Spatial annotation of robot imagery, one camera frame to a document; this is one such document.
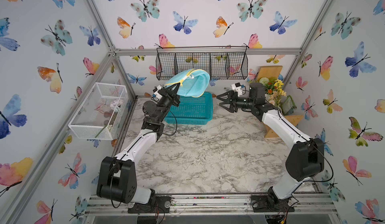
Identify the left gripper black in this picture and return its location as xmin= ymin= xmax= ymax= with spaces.
xmin=154 ymin=83 xmax=179 ymax=124

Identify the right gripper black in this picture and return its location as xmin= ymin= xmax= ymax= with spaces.
xmin=218 ymin=91 xmax=256 ymax=113

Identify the teal mesh laundry bag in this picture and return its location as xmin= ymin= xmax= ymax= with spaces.
xmin=165 ymin=69 xmax=211 ymax=98

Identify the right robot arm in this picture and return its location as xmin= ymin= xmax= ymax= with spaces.
xmin=217 ymin=83 xmax=325 ymax=201

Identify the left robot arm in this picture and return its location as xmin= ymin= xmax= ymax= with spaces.
xmin=96 ymin=83 xmax=180 ymax=205

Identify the teal plastic basket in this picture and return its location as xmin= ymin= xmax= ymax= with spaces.
xmin=164 ymin=92 xmax=214 ymax=125

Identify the large white flower pot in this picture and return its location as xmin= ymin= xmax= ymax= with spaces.
xmin=259 ymin=77 xmax=277 ymax=95

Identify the wooden shelf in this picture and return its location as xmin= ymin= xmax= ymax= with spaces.
xmin=256 ymin=65 xmax=303 ymax=138

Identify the small white flower pot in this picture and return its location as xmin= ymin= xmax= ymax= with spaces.
xmin=268 ymin=79 xmax=287 ymax=107

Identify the green framed small sign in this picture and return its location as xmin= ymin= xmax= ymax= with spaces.
xmin=281 ymin=95 xmax=297 ymax=115

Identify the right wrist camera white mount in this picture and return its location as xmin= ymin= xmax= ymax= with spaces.
xmin=231 ymin=83 xmax=247 ymax=97

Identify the black wire wall basket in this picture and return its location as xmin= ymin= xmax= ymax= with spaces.
xmin=155 ymin=46 xmax=249 ymax=80

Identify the white mesh wall box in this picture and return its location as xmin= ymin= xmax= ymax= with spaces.
xmin=68 ymin=82 xmax=128 ymax=140

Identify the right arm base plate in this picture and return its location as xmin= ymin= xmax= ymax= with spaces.
xmin=251 ymin=195 xmax=295 ymax=213

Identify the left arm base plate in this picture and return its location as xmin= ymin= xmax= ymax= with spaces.
xmin=127 ymin=195 xmax=171 ymax=214

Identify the aluminium front rail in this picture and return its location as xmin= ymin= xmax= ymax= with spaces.
xmin=85 ymin=193 xmax=337 ymax=217

